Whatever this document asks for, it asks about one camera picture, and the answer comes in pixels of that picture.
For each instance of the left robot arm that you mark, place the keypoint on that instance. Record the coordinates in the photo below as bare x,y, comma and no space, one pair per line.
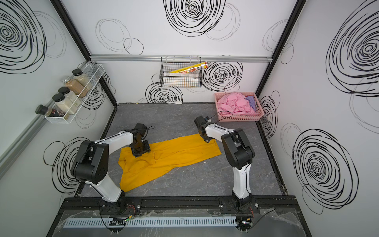
91,164

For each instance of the clear wall shelf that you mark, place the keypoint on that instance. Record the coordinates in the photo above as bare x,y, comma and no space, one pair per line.
79,98

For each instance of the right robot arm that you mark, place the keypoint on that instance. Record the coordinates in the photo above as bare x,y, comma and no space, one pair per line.
239,153

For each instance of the pink t-shirt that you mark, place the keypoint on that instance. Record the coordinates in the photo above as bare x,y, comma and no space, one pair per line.
234,104

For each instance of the white box in basket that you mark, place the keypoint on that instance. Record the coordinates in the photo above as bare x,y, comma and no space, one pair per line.
182,75

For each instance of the spice jar brown contents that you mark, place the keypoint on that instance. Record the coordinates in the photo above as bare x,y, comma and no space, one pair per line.
79,83

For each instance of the spice jar cream contents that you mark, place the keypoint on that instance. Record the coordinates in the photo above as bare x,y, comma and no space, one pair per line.
65,103

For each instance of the purple t-shirt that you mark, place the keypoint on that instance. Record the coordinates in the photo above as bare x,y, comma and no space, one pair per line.
252,102

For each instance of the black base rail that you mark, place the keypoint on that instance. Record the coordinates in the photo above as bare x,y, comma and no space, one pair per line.
140,205

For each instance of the black wire basket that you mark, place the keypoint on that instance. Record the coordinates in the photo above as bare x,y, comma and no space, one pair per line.
172,63

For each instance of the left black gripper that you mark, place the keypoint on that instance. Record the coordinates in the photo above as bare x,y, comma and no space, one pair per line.
147,148

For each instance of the small dark spice bottle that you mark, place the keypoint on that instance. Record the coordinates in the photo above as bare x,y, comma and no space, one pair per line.
49,112

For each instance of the yellow t-shirt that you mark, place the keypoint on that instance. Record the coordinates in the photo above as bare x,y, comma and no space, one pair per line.
163,157

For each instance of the pink plastic basket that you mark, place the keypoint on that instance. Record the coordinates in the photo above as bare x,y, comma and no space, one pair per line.
255,117

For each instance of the grey slotted cable duct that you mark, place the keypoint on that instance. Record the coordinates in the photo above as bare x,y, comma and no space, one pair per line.
113,223

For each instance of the yellow foil box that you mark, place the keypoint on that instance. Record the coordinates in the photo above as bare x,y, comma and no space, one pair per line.
192,68

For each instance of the spice jar white contents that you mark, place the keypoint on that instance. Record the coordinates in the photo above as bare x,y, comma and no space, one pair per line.
71,95

